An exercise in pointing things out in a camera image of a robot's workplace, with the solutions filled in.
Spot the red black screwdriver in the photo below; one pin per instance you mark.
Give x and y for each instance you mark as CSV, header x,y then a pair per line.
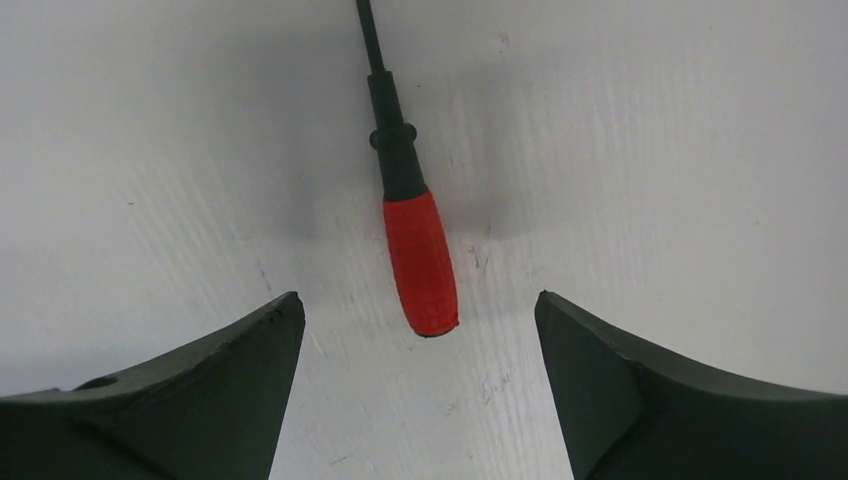
x,y
417,245

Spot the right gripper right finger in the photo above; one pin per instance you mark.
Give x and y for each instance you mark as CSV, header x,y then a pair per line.
x,y
631,409

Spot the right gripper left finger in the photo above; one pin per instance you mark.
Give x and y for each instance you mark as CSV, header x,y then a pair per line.
x,y
210,409

